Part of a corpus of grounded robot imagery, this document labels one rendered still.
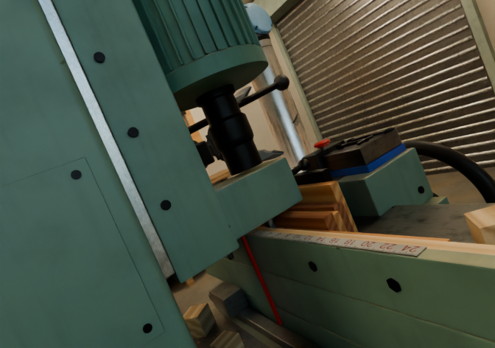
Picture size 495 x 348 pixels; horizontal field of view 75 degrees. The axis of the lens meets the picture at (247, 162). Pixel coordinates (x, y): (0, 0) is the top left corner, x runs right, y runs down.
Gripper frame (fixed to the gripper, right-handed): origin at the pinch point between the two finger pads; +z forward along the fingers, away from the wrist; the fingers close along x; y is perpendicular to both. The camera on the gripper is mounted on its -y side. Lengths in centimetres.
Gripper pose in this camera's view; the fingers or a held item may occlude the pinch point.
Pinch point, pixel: (267, 119)
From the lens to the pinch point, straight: 65.8
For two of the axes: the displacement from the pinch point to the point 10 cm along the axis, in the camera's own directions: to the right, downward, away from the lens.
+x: 4.5, 8.9, 1.0
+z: 8.4, -3.9, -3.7
